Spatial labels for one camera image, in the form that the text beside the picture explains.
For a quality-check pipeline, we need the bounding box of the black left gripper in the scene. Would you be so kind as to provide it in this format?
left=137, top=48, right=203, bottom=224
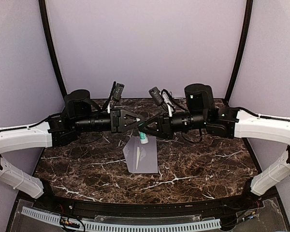
left=74, top=109, right=146, bottom=134

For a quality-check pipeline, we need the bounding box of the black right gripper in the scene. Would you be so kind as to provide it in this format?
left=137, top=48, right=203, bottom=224
left=138, top=110, right=208, bottom=140

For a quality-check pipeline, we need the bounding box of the white green glue stick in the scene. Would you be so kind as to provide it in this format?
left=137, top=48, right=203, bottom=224
left=139, top=130, right=149, bottom=144

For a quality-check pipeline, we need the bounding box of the cream lined letter paper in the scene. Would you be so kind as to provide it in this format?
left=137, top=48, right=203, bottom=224
left=135, top=146, right=140, bottom=170

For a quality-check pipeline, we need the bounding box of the grey paper envelope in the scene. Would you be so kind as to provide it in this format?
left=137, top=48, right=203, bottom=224
left=123, top=136, right=158, bottom=174

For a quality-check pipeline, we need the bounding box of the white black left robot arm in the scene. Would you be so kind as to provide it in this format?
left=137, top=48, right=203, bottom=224
left=0, top=89, right=145, bottom=211

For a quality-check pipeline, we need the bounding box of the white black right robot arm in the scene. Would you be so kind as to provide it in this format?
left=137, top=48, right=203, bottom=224
left=139, top=84, right=290, bottom=210

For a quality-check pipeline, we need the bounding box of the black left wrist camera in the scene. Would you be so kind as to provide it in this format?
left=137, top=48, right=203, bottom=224
left=102, top=81, right=125, bottom=113

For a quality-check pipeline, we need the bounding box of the white slotted cable duct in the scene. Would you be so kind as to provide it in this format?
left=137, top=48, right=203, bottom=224
left=21, top=206, right=222, bottom=232

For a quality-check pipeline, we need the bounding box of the black front frame rail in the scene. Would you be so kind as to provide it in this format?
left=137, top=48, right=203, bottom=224
left=27, top=196, right=264, bottom=218

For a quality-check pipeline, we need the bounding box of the black left corner post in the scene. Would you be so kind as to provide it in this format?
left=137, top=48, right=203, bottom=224
left=38, top=0, right=67, bottom=98

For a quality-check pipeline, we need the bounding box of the black corner post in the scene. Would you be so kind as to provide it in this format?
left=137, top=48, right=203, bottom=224
left=224, top=0, right=253, bottom=104
left=38, top=0, right=67, bottom=98

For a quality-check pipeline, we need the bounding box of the black right corner post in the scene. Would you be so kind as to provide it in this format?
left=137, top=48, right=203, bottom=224
left=224, top=0, right=253, bottom=104

